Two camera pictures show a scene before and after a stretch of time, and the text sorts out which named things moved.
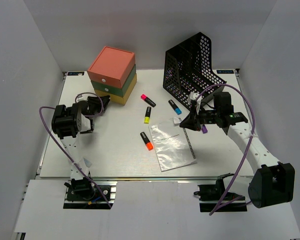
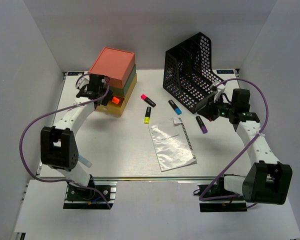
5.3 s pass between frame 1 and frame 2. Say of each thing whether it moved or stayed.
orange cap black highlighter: moved
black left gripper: moved
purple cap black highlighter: stayed
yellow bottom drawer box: moved
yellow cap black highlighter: stayed
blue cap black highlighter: stayed
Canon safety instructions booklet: stayed
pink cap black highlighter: stayed
